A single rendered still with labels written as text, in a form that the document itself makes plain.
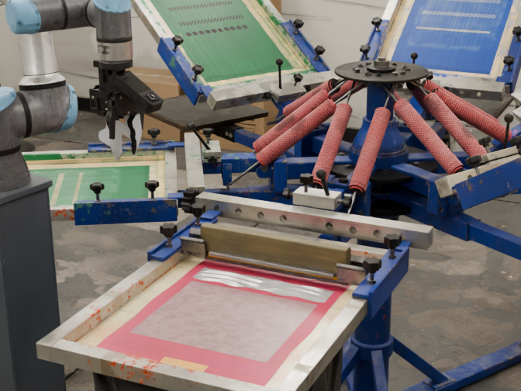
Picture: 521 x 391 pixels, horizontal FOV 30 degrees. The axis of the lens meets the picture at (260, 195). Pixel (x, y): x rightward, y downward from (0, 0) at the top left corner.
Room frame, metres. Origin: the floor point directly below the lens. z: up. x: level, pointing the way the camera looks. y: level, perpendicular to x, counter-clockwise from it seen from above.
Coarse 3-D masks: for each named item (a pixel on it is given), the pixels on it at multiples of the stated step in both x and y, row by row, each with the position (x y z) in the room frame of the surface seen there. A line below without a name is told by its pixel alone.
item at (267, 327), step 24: (336, 288) 2.18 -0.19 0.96; (240, 312) 2.06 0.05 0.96; (264, 312) 2.05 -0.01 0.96; (288, 312) 2.05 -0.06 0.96; (312, 312) 2.05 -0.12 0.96; (216, 336) 1.94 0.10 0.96; (240, 336) 1.94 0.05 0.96; (264, 336) 1.94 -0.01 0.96; (288, 336) 1.93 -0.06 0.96; (192, 360) 1.83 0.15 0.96; (216, 360) 1.83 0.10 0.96; (240, 360) 1.83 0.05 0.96; (264, 360) 1.83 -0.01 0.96; (264, 384) 1.73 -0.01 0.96
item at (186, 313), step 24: (216, 264) 2.33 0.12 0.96; (168, 288) 2.19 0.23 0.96; (192, 288) 2.19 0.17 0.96; (216, 288) 2.19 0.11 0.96; (240, 288) 2.19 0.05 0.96; (144, 312) 2.06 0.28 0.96; (168, 312) 2.06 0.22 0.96; (192, 312) 2.06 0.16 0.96; (216, 312) 2.06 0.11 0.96; (120, 336) 1.94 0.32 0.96; (144, 336) 1.94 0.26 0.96; (168, 336) 1.94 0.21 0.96; (192, 336) 1.94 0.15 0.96
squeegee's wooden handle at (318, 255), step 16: (208, 224) 2.35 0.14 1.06; (208, 240) 2.34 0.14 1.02; (224, 240) 2.32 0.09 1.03; (240, 240) 2.30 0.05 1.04; (256, 240) 2.28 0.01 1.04; (272, 240) 2.26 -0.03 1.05; (288, 240) 2.24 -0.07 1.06; (304, 240) 2.24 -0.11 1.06; (256, 256) 2.28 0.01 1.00; (272, 256) 2.26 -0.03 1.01; (288, 256) 2.24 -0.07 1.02; (304, 256) 2.22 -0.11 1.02; (320, 256) 2.20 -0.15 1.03; (336, 256) 2.18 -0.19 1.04; (336, 272) 2.18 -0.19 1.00
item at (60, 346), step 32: (224, 224) 2.53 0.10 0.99; (128, 288) 2.12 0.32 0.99; (96, 320) 1.99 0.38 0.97; (352, 320) 1.95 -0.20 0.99; (64, 352) 1.82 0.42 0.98; (96, 352) 1.81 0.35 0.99; (320, 352) 1.80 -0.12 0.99; (160, 384) 1.72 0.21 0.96; (192, 384) 1.69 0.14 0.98; (224, 384) 1.67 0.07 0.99; (288, 384) 1.67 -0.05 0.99
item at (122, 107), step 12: (96, 60) 2.06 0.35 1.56; (132, 60) 2.04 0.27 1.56; (108, 72) 2.03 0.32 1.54; (120, 72) 2.03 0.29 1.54; (108, 84) 2.03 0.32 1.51; (96, 96) 2.03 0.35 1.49; (108, 96) 2.01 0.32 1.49; (120, 96) 2.00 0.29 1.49; (96, 108) 2.03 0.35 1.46; (108, 108) 2.01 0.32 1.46; (120, 108) 2.00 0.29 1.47; (132, 108) 2.03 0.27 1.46
